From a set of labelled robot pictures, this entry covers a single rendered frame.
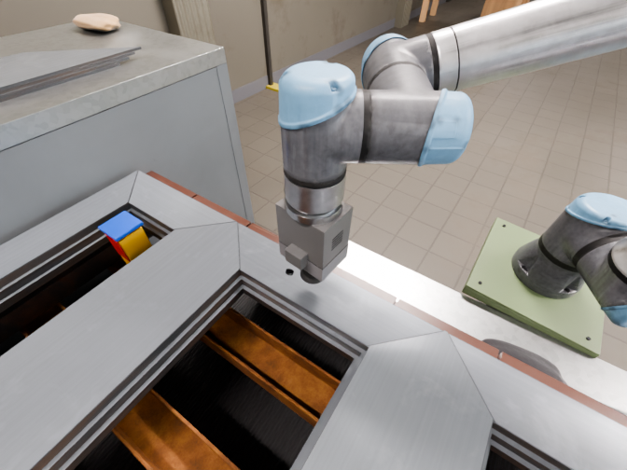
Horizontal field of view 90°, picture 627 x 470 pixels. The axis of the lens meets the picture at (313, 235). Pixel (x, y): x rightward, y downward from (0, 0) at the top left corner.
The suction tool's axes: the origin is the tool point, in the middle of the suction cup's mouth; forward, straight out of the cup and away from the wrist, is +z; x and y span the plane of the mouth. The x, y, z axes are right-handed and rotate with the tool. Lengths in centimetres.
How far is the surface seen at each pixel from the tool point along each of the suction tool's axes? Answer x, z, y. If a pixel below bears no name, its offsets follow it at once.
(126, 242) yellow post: -15.7, 4.1, -35.1
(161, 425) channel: -30.7, 22.1, -9.5
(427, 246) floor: 108, 90, -4
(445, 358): 2.7, 3.7, 23.3
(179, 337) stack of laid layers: -20.4, 5.4, -10.9
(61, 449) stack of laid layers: -38.7, 5.3, -9.3
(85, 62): 3, -17, -70
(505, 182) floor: 200, 90, 11
